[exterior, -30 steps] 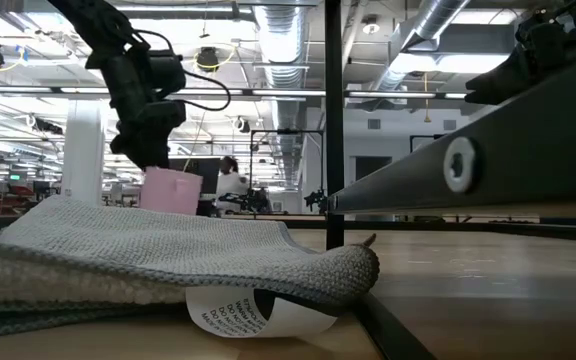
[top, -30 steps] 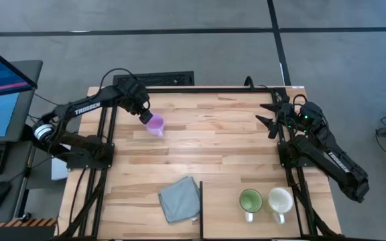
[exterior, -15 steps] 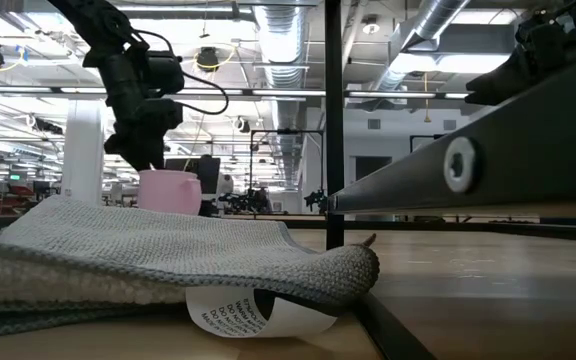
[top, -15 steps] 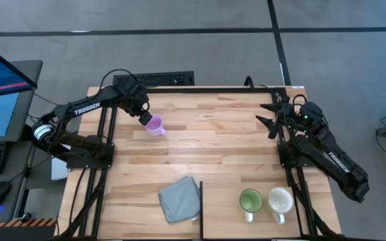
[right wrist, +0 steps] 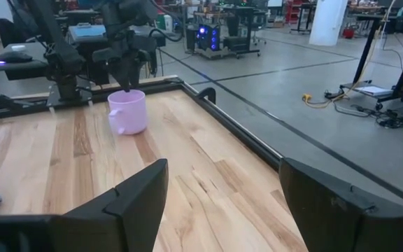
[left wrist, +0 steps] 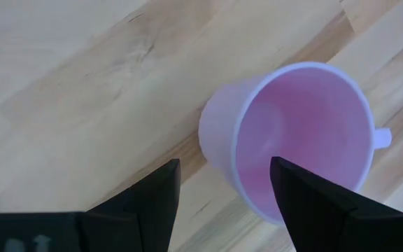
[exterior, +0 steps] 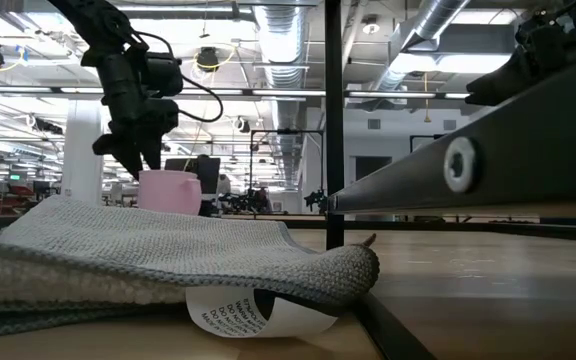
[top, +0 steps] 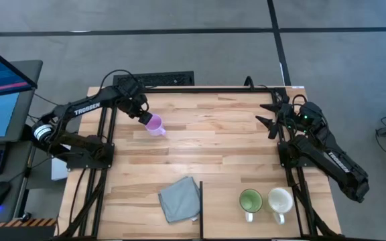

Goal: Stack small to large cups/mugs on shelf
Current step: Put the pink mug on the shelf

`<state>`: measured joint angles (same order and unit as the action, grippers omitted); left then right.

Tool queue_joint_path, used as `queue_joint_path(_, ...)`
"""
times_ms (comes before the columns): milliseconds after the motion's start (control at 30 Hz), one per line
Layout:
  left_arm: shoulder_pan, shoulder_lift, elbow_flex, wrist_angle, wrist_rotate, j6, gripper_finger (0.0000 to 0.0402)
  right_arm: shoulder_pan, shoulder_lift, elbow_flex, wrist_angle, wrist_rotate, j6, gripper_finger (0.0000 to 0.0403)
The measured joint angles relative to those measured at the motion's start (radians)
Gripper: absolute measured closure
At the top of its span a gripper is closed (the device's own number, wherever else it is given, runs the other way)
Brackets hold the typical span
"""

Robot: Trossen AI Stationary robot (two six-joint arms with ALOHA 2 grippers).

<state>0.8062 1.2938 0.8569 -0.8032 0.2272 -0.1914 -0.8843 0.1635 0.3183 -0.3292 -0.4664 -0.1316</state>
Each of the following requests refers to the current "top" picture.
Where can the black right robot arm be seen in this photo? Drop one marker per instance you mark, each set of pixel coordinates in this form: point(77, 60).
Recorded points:
point(338, 160)

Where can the grey computer desk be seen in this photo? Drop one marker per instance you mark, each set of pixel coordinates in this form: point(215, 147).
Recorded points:
point(15, 174)

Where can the white ceramic mug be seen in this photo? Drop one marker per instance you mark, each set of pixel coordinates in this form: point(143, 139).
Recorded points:
point(280, 201)

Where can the yellow black hazard strip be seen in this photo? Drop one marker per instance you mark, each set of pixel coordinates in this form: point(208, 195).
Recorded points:
point(29, 223)

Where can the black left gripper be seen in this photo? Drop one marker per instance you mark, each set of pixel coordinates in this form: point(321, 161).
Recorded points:
point(136, 105)

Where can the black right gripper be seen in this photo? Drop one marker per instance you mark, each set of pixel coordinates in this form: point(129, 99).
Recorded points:
point(286, 115)

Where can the pink plastic mug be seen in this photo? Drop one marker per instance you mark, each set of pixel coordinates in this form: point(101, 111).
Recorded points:
point(157, 127)

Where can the black perforated panel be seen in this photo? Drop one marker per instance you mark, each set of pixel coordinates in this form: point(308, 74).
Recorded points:
point(166, 79)

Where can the grey knitted cloth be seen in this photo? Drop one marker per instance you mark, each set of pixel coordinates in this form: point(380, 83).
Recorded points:
point(179, 201)

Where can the white box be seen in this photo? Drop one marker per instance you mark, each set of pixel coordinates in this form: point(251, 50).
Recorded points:
point(59, 170)

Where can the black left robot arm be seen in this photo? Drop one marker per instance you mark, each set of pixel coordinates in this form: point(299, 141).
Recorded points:
point(87, 108)

